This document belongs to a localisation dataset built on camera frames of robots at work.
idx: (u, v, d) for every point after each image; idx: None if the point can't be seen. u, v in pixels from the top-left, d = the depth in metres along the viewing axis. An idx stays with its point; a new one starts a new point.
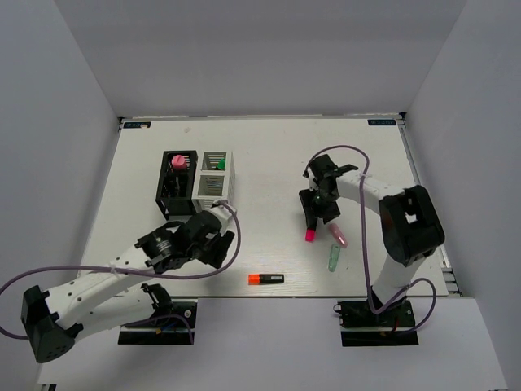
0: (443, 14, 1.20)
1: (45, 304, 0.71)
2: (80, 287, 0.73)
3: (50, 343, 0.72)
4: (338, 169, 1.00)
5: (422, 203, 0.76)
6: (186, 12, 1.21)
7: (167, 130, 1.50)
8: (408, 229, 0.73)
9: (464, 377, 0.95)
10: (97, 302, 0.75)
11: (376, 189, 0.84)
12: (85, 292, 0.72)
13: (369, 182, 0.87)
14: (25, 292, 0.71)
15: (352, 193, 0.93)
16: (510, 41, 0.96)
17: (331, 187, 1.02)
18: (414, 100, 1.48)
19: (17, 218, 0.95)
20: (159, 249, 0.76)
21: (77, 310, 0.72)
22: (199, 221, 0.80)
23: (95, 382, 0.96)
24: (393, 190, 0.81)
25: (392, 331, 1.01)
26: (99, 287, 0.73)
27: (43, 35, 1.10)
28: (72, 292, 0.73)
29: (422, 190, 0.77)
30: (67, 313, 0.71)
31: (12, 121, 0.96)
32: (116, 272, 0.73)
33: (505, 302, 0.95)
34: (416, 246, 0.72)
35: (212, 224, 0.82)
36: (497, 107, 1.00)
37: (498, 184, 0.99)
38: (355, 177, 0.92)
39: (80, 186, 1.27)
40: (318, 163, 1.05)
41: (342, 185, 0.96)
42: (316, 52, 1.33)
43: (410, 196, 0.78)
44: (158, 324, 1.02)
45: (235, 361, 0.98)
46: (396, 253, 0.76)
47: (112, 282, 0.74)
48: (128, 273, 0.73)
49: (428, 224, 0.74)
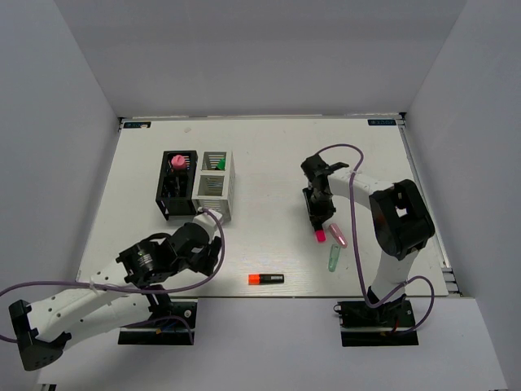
0: (443, 15, 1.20)
1: (27, 318, 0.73)
2: (59, 302, 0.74)
3: (33, 355, 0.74)
4: (330, 168, 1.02)
5: (412, 197, 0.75)
6: (186, 12, 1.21)
7: (167, 131, 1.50)
8: (400, 224, 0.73)
9: (465, 377, 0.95)
10: (78, 318, 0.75)
11: (367, 185, 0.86)
12: (63, 309, 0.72)
13: (359, 177, 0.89)
14: (10, 307, 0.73)
15: (343, 190, 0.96)
16: (510, 41, 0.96)
17: (324, 186, 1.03)
18: (413, 101, 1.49)
19: (16, 217, 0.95)
20: (141, 264, 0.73)
21: (58, 326, 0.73)
22: (185, 235, 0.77)
23: (96, 382, 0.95)
24: (383, 184, 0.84)
25: (392, 331, 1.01)
26: (76, 304, 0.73)
27: (43, 34, 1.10)
28: (52, 307, 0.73)
29: (411, 184, 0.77)
30: (45, 329, 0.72)
31: (12, 120, 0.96)
32: (94, 287, 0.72)
33: (505, 302, 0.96)
34: (408, 239, 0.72)
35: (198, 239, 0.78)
36: (497, 107, 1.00)
37: (498, 184, 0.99)
38: (344, 173, 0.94)
39: (80, 186, 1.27)
40: (310, 161, 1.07)
41: (334, 183, 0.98)
42: (316, 52, 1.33)
43: (400, 191, 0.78)
44: (157, 324, 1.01)
45: (235, 361, 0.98)
46: (389, 248, 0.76)
47: (89, 299, 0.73)
48: (107, 289, 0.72)
49: (418, 217, 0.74)
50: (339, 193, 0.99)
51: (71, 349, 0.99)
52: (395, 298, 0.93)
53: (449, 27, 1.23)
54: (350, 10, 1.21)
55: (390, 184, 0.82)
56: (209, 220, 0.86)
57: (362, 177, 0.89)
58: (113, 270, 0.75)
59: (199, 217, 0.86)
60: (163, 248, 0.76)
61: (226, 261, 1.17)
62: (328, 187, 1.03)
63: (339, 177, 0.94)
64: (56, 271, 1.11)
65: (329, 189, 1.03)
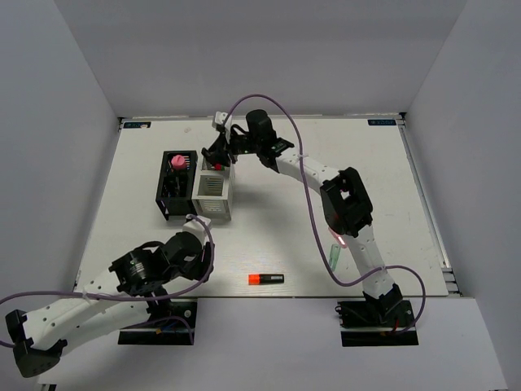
0: (443, 14, 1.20)
1: (23, 328, 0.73)
2: (54, 311, 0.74)
3: (29, 365, 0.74)
4: (277, 147, 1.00)
5: (353, 181, 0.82)
6: (186, 12, 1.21)
7: (167, 131, 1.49)
8: (345, 208, 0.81)
9: (464, 377, 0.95)
10: (74, 325, 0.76)
11: (315, 172, 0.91)
12: (59, 318, 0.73)
13: (308, 165, 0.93)
14: (7, 317, 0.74)
15: (291, 171, 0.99)
16: (510, 42, 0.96)
17: (266, 161, 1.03)
18: (413, 100, 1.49)
19: (17, 217, 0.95)
20: (133, 273, 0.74)
21: (53, 334, 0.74)
22: (178, 244, 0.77)
23: (96, 382, 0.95)
24: (330, 173, 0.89)
25: (391, 331, 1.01)
26: (72, 312, 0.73)
27: (43, 35, 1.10)
28: (47, 316, 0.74)
29: (353, 170, 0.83)
30: (41, 338, 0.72)
31: (12, 121, 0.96)
32: (86, 297, 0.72)
33: (505, 303, 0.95)
34: (352, 221, 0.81)
35: (190, 248, 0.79)
36: (498, 107, 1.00)
37: (499, 184, 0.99)
38: (293, 157, 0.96)
39: (80, 186, 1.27)
40: (260, 123, 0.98)
41: (282, 165, 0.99)
42: (317, 52, 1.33)
43: (344, 177, 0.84)
44: (157, 324, 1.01)
45: (235, 362, 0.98)
46: (339, 230, 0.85)
47: (84, 308, 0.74)
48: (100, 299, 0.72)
49: (360, 199, 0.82)
50: (287, 173, 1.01)
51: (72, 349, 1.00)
52: (387, 291, 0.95)
53: (450, 26, 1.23)
54: (350, 10, 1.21)
55: (335, 171, 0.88)
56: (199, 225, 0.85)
57: (312, 164, 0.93)
58: (107, 276, 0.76)
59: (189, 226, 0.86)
60: (155, 256, 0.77)
61: (226, 261, 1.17)
62: (272, 164, 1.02)
63: (289, 161, 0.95)
64: (57, 271, 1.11)
65: (275, 168, 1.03)
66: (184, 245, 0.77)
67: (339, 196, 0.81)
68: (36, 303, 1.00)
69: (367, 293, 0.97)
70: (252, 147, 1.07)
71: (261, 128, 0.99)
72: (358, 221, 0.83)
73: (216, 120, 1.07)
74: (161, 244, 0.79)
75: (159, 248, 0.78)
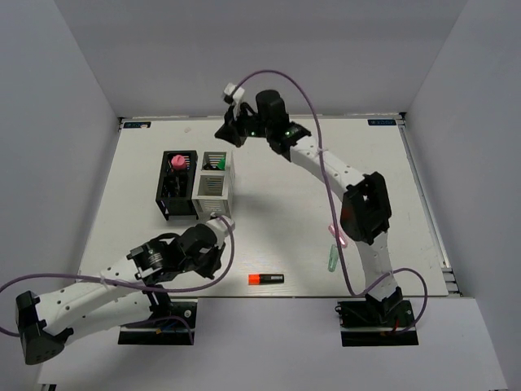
0: (443, 14, 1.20)
1: (35, 309, 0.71)
2: (70, 294, 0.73)
3: (37, 349, 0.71)
4: (292, 133, 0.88)
5: (377, 187, 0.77)
6: (186, 12, 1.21)
7: (167, 131, 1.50)
8: (365, 214, 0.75)
9: (464, 376, 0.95)
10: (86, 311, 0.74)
11: (337, 172, 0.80)
12: (74, 301, 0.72)
13: (328, 163, 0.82)
14: (18, 296, 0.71)
15: (305, 164, 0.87)
16: (510, 42, 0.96)
17: (276, 147, 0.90)
18: (413, 100, 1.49)
19: (17, 218, 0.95)
20: (151, 261, 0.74)
21: (67, 318, 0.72)
22: (194, 235, 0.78)
23: (96, 382, 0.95)
24: (354, 176, 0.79)
25: (391, 331, 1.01)
26: (88, 296, 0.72)
27: (44, 36, 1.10)
28: (62, 299, 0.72)
29: (378, 177, 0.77)
30: (54, 321, 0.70)
31: (12, 121, 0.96)
32: (104, 283, 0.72)
33: (505, 303, 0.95)
34: (372, 229, 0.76)
35: (207, 239, 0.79)
36: (498, 107, 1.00)
37: (499, 184, 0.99)
38: (313, 150, 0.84)
39: (80, 186, 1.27)
40: (271, 103, 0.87)
41: (295, 155, 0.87)
42: (316, 52, 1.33)
43: (367, 182, 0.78)
44: (157, 324, 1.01)
45: (235, 362, 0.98)
46: (355, 235, 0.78)
47: (102, 293, 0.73)
48: (118, 284, 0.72)
49: (382, 207, 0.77)
50: (299, 164, 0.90)
51: (72, 349, 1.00)
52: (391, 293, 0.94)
53: (450, 26, 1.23)
54: (350, 10, 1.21)
55: (361, 174, 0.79)
56: (222, 223, 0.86)
57: (331, 163, 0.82)
58: (125, 263, 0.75)
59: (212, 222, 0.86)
60: (172, 247, 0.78)
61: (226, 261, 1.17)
62: (282, 151, 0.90)
63: (305, 154, 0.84)
64: (57, 271, 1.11)
65: (284, 154, 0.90)
66: (199, 237, 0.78)
67: (364, 204, 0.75)
68: None
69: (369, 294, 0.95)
70: (260, 130, 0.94)
71: (272, 110, 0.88)
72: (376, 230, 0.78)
73: (224, 90, 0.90)
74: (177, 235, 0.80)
75: (176, 239, 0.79)
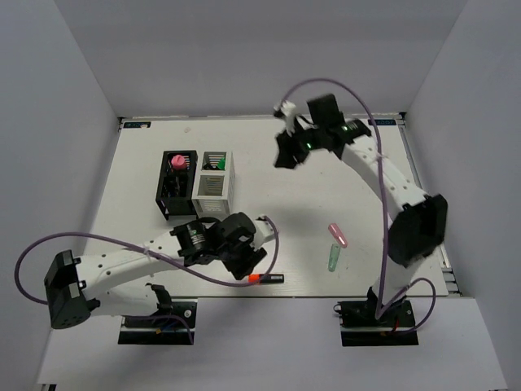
0: (442, 14, 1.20)
1: (75, 270, 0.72)
2: (111, 260, 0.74)
3: (67, 313, 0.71)
4: (349, 130, 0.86)
5: (439, 216, 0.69)
6: (186, 12, 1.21)
7: (167, 131, 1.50)
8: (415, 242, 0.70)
9: (465, 377, 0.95)
10: (122, 280, 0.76)
11: (394, 186, 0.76)
12: (116, 268, 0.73)
13: (386, 174, 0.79)
14: (59, 255, 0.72)
15: (359, 168, 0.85)
16: (510, 42, 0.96)
17: (332, 146, 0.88)
18: (413, 101, 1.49)
19: (17, 217, 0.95)
20: (192, 241, 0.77)
21: (103, 283, 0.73)
22: (236, 221, 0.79)
23: (96, 383, 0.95)
24: (414, 193, 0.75)
25: (391, 331, 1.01)
26: (129, 265, 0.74)
27: (44, 35, 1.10)
28: (103, 264, 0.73)
29: (443, 201, 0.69)
30: (93, 283, 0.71)
31: (12, 121, 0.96)
32: (148, 253, 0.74)
33: (505, 302, 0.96)
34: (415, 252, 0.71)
35: (248, 227, 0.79)
36: (498, 107, 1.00)
37: (499, 184, 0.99)
38: (368, 155, 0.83)
39: (80, 186, 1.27)
40: (323, 103, 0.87)
41: (349, 155, 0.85)
42: (317, 52, 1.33)
43: (426, 204, 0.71)
44: (157, 323, 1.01)
45: (234, 362, 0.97)
46: (396, 257, 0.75)
47: (142, 263, 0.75)
48: (159, 257, 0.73)
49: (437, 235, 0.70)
50: (351, 164, 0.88)
51: (72, 349, 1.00)
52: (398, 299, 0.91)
53: (449, 27, 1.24)
54: (350, 10, 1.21)
55: (422, 192, 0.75)
56: (269, 227, 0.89)
57: (391, 173, 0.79)
58: (170, 238, 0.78)
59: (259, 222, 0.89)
60: (213, 231, 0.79)
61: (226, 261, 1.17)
62: (336, 149, 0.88)
63: (361, 156, 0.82)
64: None
65: (337, 152, 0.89)
66: (242, 223, 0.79)
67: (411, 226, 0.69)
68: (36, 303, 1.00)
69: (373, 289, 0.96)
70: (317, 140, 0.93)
71: (323, 107, 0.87)
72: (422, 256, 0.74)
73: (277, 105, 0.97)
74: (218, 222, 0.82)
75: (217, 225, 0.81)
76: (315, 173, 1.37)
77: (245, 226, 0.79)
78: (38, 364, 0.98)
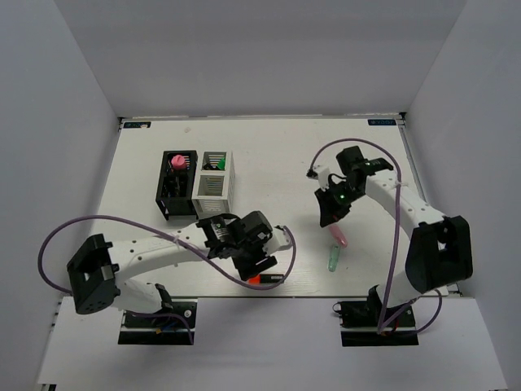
0: (442, 14, 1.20)
1: (107, 252, 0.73)
2: (142, 246, 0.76)
3: (98, 296, 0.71)
4: (371, 164, 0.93)
5: (458, 236, 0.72)
6: (186, 12, 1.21)
7: (167, 131, 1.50)
8: (436, 261, 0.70)
9: (465, 376, 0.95)
10: (149, 267, 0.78)
11: (413, 208, 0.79)
12: (146, 253, 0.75)
13: (404, 199, 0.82)
14: (91, 238, 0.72)
15: (381, 195, 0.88)
16: (510, 42, 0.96)
17: (359, 183, 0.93)
18: (413, 101, 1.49)
19: (17, 217, 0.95)
20: (217, 234, 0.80)
21: (133, 268, 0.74)
22: (257, 220, 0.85)
23: (96, 383, 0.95)
24: (433, 215, 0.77)
25: (392, 331, 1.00)
26: (160, 252, 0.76)
27: (43, 35, 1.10)
28: (135, 248, 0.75)
29: (464, 225, 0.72)
30: (125, 267, 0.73)
31: (12, 120, 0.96)
32: (177, 243, 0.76)
33: (505, 302, 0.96)
34: (439, 278, 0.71)
35: (267, 225, 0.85)
36: (498, 107, 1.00)
37: (499, 184, 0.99)
38: (388, 182, 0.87)
39: (80, 186, 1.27)
40: (347, 153, 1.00)
41: (371, 186, 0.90)
42: (317, 52, 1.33)
43: (447, 226, 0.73)
44: (157, 324, 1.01)
45: (235, 362, 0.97)
46: (417, 282, 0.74)
47: (171, 252, 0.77)
48: (187, 247, 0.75)
49: (460, 260, 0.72)
50: (374, 197, 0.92)
51: (72, 349, 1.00)
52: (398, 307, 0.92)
53: (449, 27, 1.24)
54: (349, 10, 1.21)
55: (440, 215, 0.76)
56: (286, 237, 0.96)
57: (409, 199, 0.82)
58: (194, 230, 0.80)
59: (276, 232, 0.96)
60: (234, 226, 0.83)
61: (226, 261, 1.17)
62: (363, 186, 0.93)
63: (382, 185, 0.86)
64: (58, 270, 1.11)
65: (364, 187, 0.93)
66: (262, 221, 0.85)
67: (435, 246, 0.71)
68: (36, 303, 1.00)
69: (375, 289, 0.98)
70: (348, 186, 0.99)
71: (349, 155, 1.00)
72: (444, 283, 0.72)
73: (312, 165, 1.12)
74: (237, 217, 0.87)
75: (237, 221, 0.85)
76: None
77: (264, 223, 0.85)
78: (38, 364, 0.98)
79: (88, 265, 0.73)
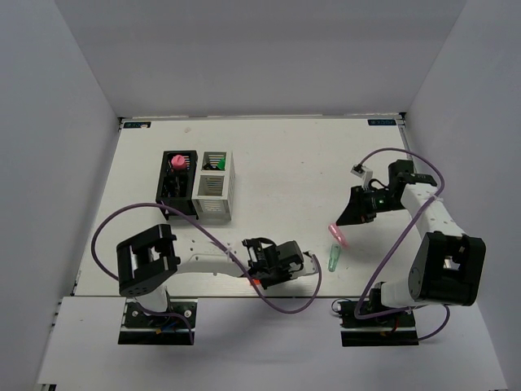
0: (442, 14, 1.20)
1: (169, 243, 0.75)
2: (200, 248, 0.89)
3: (150, 283, 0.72)
4: (417, 177, 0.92)
5: (471, 259, 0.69)
6: (186, 12, 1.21)
7: (167, 131, 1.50)
8: (437, 273, 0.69)
9: (465, 377, 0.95)
10: (199, 269, 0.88)
11: (435, 219, 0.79)
12: (202, 254, 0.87)
13: (431, 208, 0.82)
14: (161, 226, 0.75)
15: (411, 206, 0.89)
16: (511, 41, 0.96)
17: (398, 190, 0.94)
18: (413, 101, 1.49)
19: (16, 218, 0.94)
20: (257, 256, 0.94)
21: (190, 265, 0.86)
22: (291, 250, 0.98)
23: (97, 382, 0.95)
24: (452, 230, 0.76)
25: (392, 331, 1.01)
26: (212, 256, 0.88)
27: (43, 35, 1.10)
28: (194, 248, 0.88)
29: (479, 248, 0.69)
30: (184, 262, 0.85)
31: (11, 121, 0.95)
32: (229, 254, 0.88)
33: (505, 302, 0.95)
34: (437, 292, 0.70)
35: (299, 257, 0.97)
36: (499, 107, 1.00)
37: (499, 183, 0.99)
38: (423, 194, 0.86)
39: (80, 186, 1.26)
40: (398, 164, 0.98)
41: (407, 194, 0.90)
42: (317, 52, 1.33)
43: (463, 245, 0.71)
44: (158, 324, 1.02)
45: (234, 362, 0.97)
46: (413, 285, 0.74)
47: (221, 259, 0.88)
48: (234, 260, 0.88)
49: (464, 281, 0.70)
50: (408, 207, 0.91)
51: (73, 349, 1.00)
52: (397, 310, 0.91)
53: (449, 26, 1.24)
54: (350, 10, 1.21)
55: (460, 231, 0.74)
56: (313, 265, 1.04)
57: (436, 210, 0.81)
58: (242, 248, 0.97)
59: (306, 258, 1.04)
60: (271, 250, 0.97)
61: None
62: (400, 194, 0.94)
63: (417, 194, 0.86)
64: (59, 271, 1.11)
65: (401, 195, 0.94)
66: (295, 252, 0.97)
67: (440, 258, 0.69)
68: (36, 303, 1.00)
69: (380, 287, 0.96)
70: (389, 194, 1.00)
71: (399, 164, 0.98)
72: (439, 298, 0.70)
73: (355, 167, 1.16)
74: (273, 243, 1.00)
75: (273, 247, 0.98)
76: (315, 173, 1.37)
77: (296, 254, 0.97)
78: (38, 364, 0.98)
79: (144, 250, 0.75)
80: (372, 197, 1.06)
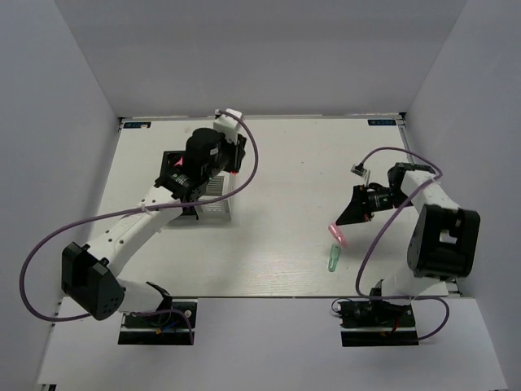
0: (442, 14, 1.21)
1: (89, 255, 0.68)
2: (116, 231, 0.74)
3: (108, 291, 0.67)
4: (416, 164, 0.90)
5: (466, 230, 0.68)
6: (186, 12, 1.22)
7: (167, 131, 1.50)
8: (431, 239, 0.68)
9: (465, 377, 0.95)
10: (134, 245, 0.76)
11: (431, 196, 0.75)
12: (124, 235, 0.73)
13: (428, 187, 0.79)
14: (64, 252, 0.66)
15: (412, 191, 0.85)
16: (510, 42, 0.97)
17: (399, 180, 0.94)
18: (413, 101, 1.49)
19: (16, 217, 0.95)
20: (180, 183, 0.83)
21: (123, 253, 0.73)
22: (199, 144, 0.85)
23: (96, 382, 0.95)
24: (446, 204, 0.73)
25: (392, 331, 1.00)
26: (134, 228, 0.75)
27: (43, 34, 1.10)
28: (111, 236, 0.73)
29: (474, 218, 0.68)
30: (113, 257, 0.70)
31: (11, 122, 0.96)
32: (147, 210, 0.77)
33: (505, 302, 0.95)
34: (433, 261, 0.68)
35: (210, 141, 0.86)
36: (498, 107, 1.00)
37: (500, 182, 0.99)
38: (422, 177, 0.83)
39: (80, 186, 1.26)
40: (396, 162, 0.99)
41: (406, 179, 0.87)
42: (317, 51, 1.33)
43: (460, 218, 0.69)
44: (158, 324, 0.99)
45: (234, 362, 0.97)
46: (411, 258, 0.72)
47: (145, 222, 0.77)
48: (159, 208, 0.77)
49: (461, 252, 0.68)
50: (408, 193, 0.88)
51: (73, 349, 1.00)
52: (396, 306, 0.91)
53: (449, 27, 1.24)
54: (349, 10, 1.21)
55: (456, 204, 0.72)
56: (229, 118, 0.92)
57: (434, 190, 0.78)
58: (156, 191, 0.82)
59: (221, 122, 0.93)
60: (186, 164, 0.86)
61: (227, 261, 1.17)
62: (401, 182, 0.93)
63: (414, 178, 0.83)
64: (59, 271, 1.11)
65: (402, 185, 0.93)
66: (202, 142, 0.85)
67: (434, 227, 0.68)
68: (36, 303, 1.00)
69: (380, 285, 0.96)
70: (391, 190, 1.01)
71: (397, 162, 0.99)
72: (435, 268, 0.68)
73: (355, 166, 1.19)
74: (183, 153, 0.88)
75: (185, 156, 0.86)
76: (314, 173, 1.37)
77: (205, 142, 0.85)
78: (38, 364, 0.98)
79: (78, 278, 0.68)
80: (376, 196, 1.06)
